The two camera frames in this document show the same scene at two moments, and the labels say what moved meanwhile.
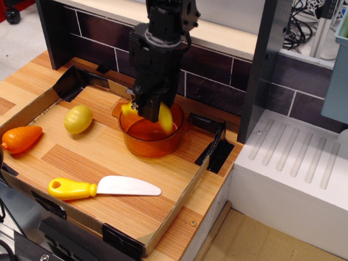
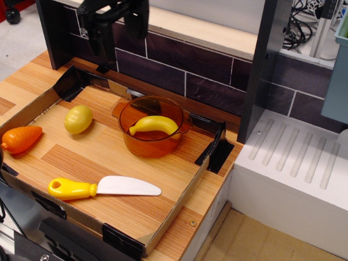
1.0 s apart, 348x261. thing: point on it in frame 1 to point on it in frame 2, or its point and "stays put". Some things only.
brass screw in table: (193, 223) stays put
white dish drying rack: (291, 178) stays put
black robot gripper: (156, 61) to (97, 14)
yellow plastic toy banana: (165, 117) to (158, 123)
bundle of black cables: (297, 31) stays put
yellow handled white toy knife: (63, 189) stays put
